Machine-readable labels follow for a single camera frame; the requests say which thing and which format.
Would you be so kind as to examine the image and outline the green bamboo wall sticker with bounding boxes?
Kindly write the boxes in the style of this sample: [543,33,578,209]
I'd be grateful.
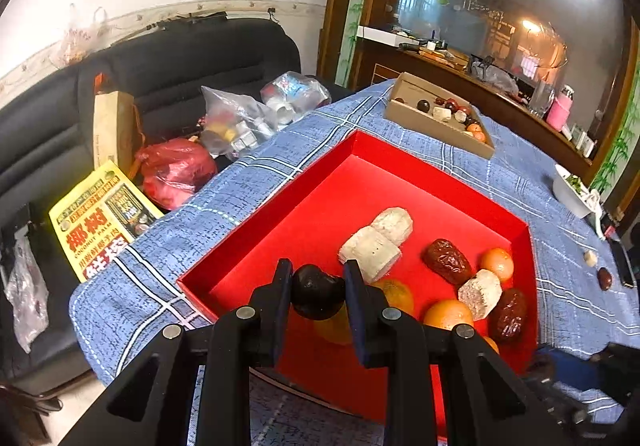
[590,91,640,197]

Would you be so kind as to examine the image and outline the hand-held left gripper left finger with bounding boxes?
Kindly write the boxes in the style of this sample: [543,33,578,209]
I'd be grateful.
[60,257,296,446]

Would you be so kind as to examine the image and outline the black smartphone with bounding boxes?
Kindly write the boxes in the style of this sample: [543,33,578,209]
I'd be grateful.
[610,239,636,287]

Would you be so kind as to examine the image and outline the thin plastic bag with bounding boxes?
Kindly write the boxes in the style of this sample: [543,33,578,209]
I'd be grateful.
[55,4,108,67]

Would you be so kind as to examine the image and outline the wood-framed mirror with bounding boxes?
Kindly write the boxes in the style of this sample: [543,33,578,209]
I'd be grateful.
[320,0,640,187]

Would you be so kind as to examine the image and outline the white flat box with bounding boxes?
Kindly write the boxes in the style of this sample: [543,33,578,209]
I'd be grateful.
[357,25,416,47]

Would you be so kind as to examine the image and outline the grey plastic bag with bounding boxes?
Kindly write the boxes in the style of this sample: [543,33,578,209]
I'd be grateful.
[2,231,51,354]

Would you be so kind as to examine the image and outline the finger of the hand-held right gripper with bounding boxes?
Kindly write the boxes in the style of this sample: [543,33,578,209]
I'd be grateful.
[537,348,608,394]
[522,373,596,442]

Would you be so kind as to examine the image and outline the yellow printed bag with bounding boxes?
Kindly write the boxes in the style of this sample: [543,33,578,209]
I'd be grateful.
[48,160,166,283]

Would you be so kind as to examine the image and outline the white containers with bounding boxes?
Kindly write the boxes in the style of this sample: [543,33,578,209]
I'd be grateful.
[570,123,598,158]

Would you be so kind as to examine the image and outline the red cardboard box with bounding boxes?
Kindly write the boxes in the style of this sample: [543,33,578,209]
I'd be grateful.
[176,129,540,442]

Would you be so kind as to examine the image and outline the black sofa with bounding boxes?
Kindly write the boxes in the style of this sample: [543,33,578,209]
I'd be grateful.
[0,19,351,397]

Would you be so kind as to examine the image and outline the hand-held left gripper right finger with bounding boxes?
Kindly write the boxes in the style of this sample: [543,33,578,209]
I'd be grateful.
[342,259,566,446]

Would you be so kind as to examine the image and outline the white bowl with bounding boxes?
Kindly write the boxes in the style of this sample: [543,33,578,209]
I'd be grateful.
[552,163,598,220]

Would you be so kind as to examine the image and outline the clear glass pitcher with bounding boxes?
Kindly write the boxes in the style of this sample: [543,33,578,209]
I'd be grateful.
[529,79,555,117]

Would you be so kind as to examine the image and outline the brown cardboard box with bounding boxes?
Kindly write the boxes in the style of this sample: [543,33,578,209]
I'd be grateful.
[384,72,496,160]

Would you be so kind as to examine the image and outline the red plastic bag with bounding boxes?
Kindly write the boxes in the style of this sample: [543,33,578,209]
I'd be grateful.
[134,137,218,212]

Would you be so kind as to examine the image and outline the clear plastic bag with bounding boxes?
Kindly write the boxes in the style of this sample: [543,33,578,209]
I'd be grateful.
[199,85,281,159]
[480,64,521,97]
[260,71,332,122]

